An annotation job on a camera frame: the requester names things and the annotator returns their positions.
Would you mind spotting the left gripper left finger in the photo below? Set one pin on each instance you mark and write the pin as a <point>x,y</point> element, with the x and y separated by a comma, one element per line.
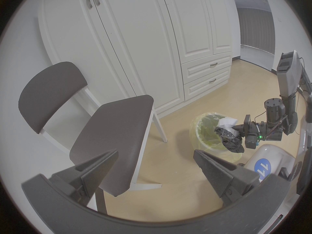
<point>92,172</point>

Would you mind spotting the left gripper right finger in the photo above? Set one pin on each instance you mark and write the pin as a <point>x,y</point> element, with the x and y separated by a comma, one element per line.
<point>219,174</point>

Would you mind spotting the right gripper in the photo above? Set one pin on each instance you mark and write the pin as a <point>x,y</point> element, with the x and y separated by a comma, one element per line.
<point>258,129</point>

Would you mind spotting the black plastic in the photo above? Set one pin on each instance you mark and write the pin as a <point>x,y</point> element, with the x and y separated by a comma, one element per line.
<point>231,142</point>

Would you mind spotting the yellow plastic bag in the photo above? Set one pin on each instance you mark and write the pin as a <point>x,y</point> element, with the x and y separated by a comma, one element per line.
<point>207,130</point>

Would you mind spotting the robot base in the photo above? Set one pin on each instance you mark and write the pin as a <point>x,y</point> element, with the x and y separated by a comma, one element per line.
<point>275,155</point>

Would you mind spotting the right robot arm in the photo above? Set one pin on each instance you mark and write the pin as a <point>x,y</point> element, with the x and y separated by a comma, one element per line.
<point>290,77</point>

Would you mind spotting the white trash bin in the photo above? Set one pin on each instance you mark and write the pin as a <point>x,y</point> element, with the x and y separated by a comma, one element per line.
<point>199,133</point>

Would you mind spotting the white chair grey cushions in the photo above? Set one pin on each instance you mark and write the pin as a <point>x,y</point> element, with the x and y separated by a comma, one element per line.
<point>48,89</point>

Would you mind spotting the grey curtain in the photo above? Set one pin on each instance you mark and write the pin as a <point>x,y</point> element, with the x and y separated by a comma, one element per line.
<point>256,28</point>

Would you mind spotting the white wardrobe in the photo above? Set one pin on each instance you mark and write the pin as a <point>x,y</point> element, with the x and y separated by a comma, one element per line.
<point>146,33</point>

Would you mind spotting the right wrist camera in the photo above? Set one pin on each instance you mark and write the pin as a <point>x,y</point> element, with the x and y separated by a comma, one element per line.
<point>251,142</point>

